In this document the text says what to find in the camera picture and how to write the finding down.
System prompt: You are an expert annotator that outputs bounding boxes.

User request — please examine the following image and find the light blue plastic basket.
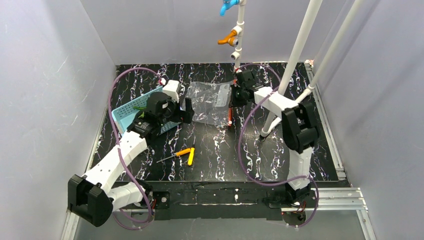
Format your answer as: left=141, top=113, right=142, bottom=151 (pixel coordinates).
left=109, top=86, right=185, bottom=138

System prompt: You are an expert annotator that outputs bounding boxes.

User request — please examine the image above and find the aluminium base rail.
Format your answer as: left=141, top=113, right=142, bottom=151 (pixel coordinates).
left=61, top=185, right=376, bottom=240

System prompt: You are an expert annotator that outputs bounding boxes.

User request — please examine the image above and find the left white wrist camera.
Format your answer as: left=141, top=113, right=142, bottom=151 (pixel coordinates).
left=159, top=78, right=181, bottom=103

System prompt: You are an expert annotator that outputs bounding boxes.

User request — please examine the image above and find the orange faucet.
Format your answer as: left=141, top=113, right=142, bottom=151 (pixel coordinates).
left=217, top=30, right=239, bottom=48

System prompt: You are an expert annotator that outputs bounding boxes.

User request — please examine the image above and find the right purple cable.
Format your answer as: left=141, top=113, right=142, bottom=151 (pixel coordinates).
left=237, top=62, right=320, bottom=229

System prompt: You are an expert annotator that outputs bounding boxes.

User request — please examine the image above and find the white pvc pipe frame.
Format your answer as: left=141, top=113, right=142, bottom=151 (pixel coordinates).
left=230, top=0, right=365, bottom=138

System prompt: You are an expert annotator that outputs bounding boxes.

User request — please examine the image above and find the orange handle screwdriver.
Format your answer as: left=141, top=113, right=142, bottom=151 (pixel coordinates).
left=156, top=148, right=192, bottom=163

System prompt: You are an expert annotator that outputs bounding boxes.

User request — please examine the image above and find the blue faucet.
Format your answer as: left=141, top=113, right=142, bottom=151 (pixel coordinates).
left=219, top=0, right=240, bottom=17

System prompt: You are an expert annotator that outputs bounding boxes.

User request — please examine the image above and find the clear zip top bag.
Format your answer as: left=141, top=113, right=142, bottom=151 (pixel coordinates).
left=185, top=81, right=232, bottom=127

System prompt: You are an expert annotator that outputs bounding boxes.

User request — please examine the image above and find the yellow handle screwdriver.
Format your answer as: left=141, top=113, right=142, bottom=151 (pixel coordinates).
left=187, top=138, right=196, bottom=166

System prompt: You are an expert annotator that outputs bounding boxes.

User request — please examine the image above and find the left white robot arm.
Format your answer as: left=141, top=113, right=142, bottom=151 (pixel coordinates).
left=67, top=91, right=195, bottom=227

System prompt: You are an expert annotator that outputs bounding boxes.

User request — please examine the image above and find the purple cable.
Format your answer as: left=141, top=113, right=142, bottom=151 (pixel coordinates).
left=107, top=67, right=167, bottom=231
left=237, top=62, right=320, bottom=229

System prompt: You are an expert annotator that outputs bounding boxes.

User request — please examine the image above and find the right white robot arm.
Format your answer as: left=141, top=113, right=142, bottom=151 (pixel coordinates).
left=229, top=70, right=320, bottom=208

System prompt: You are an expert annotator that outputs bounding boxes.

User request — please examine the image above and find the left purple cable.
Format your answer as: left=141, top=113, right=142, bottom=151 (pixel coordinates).
left=107, top=67, right=167, bottom=231

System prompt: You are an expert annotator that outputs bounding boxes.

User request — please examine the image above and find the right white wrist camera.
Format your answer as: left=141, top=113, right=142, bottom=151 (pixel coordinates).
left=253, top=86, right=280, bottom=110

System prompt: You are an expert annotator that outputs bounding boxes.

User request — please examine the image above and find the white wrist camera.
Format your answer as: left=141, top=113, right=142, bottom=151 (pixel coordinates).
left=159, top=78, right=181, bottom=103
left=253, top=86, right=280, bottom=110

